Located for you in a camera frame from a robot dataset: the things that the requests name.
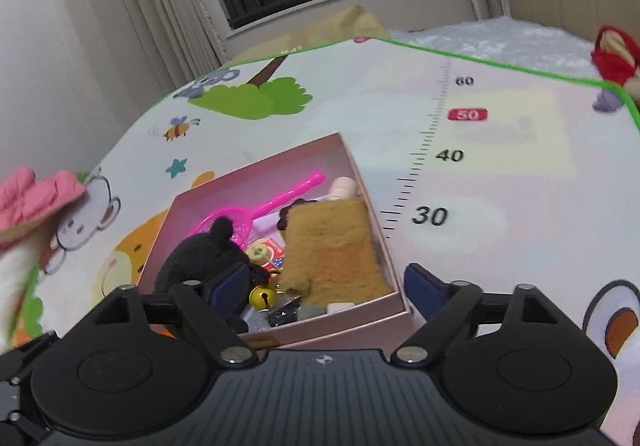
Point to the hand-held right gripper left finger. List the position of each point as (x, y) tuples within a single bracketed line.
[(230, 288)]

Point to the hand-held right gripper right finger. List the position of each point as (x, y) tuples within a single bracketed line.
[(425, 288)]

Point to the small yellow bell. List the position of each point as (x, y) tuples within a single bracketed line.
[(262, 297)]

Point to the black plush toy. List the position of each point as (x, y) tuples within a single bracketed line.
[(195, 256)]

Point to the small orange toy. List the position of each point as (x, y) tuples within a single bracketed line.
[(272, 253)]

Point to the pink cardboard box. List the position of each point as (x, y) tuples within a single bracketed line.
[(350, 328)]

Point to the brown plush pouch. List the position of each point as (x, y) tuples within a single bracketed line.
[(335, 251)]

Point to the cream cylindrical toy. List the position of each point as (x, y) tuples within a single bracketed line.
[(342, 187)]

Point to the pink plastic net scoop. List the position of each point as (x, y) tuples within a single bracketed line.
[(280, 198)]

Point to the printed play mat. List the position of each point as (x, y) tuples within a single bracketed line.
[(500, 166)]

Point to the white bed sheet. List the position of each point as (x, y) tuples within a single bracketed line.
[(500, 44)]

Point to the red cloth toy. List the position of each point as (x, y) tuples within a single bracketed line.
[(612, 61)]

